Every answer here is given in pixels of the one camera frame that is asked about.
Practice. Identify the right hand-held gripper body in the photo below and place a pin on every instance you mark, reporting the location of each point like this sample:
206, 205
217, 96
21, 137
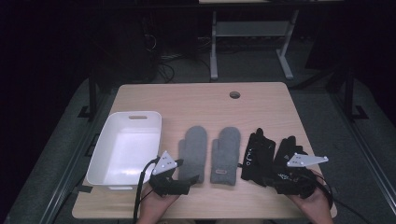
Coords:
299, 183

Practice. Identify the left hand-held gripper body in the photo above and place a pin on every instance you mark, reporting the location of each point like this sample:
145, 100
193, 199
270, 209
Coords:
163, 163

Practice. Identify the plain grey mitten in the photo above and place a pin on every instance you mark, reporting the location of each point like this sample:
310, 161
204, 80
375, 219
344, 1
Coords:
193, 149

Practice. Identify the black glove with white print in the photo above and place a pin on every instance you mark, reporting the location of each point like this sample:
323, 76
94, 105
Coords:
286, 152
258, 155

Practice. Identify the white plastic bin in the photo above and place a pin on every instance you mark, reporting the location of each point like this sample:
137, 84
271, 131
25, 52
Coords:
127, 149

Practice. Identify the grey mitten with label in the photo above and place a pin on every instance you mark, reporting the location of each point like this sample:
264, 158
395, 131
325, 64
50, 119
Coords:
225, 155

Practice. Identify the person's right hand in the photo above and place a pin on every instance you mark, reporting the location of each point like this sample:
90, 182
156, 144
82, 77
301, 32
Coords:
316, 208

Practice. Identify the person's left hand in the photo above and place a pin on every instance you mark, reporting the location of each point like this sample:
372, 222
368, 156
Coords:
154, 207

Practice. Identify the black stand post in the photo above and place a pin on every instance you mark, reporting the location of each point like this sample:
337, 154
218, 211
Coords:
349, 93
92, 93

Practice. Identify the grey metal desk frame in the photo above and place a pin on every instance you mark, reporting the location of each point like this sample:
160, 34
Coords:
249, 28

